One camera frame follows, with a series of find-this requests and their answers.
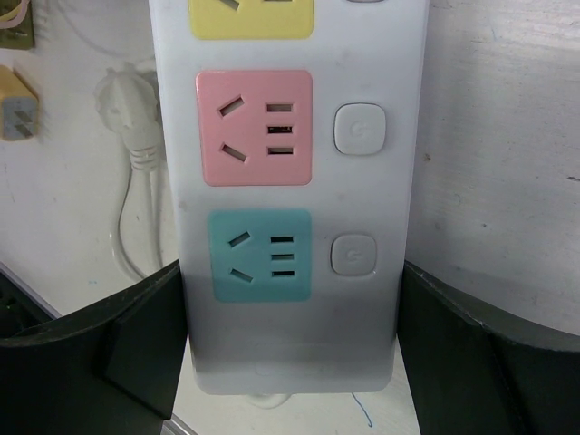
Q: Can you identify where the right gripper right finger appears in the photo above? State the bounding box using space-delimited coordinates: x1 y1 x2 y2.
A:
398 263 579 434

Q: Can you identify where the pink charging cable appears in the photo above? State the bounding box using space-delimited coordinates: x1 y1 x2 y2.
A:
0 0 31 31

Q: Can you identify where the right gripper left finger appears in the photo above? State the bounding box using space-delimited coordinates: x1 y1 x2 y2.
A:
1 263 189 434

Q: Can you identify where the power strip white cord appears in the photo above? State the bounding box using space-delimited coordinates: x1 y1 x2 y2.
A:
92 56 294 409

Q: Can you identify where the yellow olive USB charger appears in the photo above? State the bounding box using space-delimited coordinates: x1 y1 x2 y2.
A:
0 0 35 51

